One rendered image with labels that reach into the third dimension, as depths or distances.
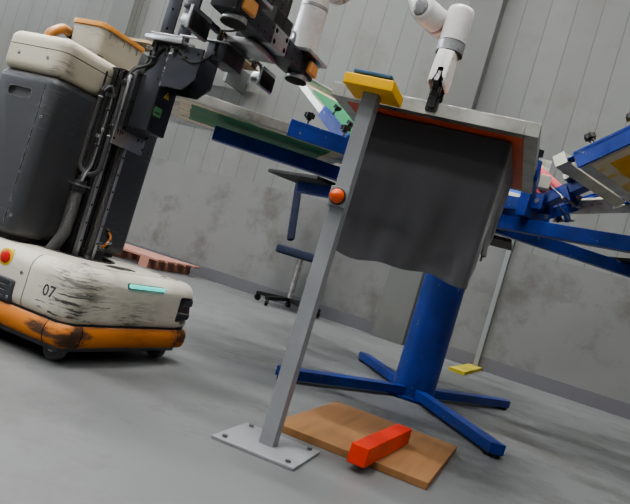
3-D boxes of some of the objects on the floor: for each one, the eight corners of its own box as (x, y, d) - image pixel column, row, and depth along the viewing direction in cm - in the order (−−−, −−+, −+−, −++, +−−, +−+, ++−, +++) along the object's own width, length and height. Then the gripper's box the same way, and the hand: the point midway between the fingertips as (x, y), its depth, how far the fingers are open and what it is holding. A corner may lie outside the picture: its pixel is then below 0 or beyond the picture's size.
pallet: (199, 278, 684) (202, 268, 684) (152, 270, 608) (155, 258, 608) (108, 247, 730) (111, 238, 730) (53, 236, 654) (56, 226, 654)
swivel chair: (326, 319, 637) (360, 203, 640) (307, 319, 577) (345, 191, 579) (263, 299, 657) (297, 187, 659) (238, 297, 596) (275, 173, 598)
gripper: (460, 40, 176) (441, 107, 176) (465, 64, 192) (447, 125, 192) (433, 35, 178) (413, 101, 178) (440, 59, 194) (422, 119, 194)
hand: (433, 106), depth 185 cm, fingers closed on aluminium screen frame, 4 cm apart
